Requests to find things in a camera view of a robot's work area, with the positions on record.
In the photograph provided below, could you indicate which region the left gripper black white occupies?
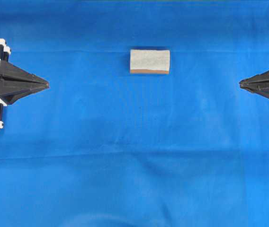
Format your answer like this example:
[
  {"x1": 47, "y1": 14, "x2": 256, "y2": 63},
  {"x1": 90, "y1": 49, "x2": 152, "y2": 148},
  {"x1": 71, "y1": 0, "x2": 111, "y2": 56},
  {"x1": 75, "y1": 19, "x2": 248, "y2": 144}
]
[{"x1": 0, "y1": 38, "x2": 49, "y2": 129}]

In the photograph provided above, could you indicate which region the blue table cloth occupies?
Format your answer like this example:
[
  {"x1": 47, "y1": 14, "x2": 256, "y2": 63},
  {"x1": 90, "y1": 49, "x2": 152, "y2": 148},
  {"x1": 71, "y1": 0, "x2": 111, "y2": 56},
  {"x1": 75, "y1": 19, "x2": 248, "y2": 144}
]
[{"x1": 0, "y1": 0, "x2": 269, "y2": 227}]

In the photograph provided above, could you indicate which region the brown and white sponge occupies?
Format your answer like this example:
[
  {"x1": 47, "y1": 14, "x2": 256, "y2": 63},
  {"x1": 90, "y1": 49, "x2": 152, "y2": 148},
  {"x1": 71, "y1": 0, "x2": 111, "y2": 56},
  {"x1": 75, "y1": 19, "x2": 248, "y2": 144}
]
[{"x1": 130, "y1": 49, "x2": 170, "y2": 75}]

